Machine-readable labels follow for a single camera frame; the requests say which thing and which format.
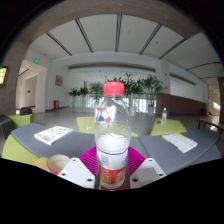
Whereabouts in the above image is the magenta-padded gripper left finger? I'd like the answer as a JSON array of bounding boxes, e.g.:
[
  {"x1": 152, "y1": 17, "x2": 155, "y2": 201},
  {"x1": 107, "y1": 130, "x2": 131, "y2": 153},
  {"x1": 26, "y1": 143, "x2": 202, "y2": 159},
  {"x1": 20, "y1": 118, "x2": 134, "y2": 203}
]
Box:
[{"x1": 57, "y1": 146, "x2": 99, "y2": 190}]

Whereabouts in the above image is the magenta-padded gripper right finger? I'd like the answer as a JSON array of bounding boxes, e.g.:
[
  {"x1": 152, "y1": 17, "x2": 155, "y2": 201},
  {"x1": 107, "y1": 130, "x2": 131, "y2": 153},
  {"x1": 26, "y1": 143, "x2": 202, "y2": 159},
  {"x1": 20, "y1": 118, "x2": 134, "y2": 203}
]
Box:
[{"x1": 126, "y1": 146, "x2": 168, "y2": 190}]

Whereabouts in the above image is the clear red-capped water bottle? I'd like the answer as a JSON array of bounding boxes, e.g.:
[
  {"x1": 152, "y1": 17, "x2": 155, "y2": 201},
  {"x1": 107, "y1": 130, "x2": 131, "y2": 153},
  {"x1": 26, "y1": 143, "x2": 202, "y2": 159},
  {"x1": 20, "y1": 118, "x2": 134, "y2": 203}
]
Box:
[{"x1": 94, "y1": 81, "x2": 132, "y2": 191}]

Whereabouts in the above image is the small clear water bottle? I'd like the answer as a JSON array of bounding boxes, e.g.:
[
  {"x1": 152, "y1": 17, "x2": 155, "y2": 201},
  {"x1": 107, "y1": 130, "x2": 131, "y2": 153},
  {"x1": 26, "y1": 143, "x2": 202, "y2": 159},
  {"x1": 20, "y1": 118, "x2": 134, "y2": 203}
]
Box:
[{"x1": 160, "y1": 107, "x2": 168, "y2": 127}]

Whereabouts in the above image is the red and white cup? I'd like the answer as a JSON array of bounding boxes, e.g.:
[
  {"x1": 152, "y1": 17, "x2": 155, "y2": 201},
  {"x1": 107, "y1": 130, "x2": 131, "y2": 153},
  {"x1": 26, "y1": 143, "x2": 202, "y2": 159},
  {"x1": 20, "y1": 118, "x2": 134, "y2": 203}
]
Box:
[{"x1": 46, "y1": 153, "x2": 72, "y2": 176}]

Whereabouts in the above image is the yellow and white booklet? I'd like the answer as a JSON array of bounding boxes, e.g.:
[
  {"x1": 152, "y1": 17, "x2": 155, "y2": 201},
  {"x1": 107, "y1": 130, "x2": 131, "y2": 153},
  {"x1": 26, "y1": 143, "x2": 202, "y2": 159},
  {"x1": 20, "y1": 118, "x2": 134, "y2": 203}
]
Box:
[{"x1": 161, "y1": 132, "x2": 199, "y2": 154}]

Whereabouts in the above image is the white colourful magazine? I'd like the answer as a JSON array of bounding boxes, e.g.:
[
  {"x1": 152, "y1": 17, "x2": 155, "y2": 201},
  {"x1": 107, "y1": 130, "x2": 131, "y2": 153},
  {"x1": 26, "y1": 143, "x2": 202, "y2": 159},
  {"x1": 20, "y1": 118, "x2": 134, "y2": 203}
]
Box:
[{"x1": 33, "y1": 125, "x2": 74, "y2": 146}]

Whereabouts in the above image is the wide lime green table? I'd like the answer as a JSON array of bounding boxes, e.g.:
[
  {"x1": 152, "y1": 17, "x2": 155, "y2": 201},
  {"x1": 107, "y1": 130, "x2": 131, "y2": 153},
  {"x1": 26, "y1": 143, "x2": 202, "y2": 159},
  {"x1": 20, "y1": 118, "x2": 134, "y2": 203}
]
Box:
[{"x1": 76, "y1": 115, "x2": 139, "y2": 138}]

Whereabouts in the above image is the small lime green table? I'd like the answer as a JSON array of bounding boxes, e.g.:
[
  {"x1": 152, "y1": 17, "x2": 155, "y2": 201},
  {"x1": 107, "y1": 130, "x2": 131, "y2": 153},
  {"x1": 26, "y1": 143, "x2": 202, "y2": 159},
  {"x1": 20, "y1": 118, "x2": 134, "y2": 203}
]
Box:
[{"x1": 149, "y1": 117, "x2": 188, "y2": 137}]

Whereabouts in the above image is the brown wooden reception counter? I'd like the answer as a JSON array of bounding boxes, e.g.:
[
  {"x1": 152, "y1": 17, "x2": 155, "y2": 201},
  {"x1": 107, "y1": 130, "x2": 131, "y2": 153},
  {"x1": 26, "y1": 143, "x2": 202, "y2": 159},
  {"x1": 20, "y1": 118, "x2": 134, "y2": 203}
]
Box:
[{"x1": 155, "y1": 92, "x2": 207, "y2": 117}]

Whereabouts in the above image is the wooden bench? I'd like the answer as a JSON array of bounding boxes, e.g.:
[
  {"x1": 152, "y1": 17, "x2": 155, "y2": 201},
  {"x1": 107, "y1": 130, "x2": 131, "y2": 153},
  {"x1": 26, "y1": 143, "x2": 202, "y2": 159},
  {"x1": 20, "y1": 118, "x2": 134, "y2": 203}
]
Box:
[{"x1": 198, "y1": 115, "x2": 224, "y2": 133}]

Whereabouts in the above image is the dark grey armchair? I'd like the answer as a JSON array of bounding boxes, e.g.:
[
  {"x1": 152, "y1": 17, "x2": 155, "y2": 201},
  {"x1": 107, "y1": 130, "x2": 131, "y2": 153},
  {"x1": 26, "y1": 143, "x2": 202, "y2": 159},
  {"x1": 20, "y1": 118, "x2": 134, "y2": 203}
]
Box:
[{"x1": 0, "y1": 114, "x2": 14, "y2": 139}]

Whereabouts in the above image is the group of potted green plants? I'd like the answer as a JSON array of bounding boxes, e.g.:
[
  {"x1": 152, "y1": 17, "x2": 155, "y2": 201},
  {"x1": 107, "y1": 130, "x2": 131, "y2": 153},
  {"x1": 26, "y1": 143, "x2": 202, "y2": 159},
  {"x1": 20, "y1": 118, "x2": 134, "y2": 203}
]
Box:
[{"x1": 68, "y1": 72, "x2": 164, "y2": 117}]

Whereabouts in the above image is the framed wall picture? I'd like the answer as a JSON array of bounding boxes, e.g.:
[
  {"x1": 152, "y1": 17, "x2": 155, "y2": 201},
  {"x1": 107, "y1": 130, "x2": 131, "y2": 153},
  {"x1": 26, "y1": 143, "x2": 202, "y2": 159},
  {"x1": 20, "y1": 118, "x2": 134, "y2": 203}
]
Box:
[{"x1": 54, "y1": 74, "x2": 64, "y2": 88}]

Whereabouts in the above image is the wall-mounted display screen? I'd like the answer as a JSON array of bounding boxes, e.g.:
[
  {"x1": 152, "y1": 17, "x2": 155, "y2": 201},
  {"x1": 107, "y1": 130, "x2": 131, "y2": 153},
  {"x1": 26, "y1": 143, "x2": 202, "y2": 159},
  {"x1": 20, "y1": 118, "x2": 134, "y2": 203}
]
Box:
[{"x1": 0, "y1": 66, "x2": 9, "y2": 88}]

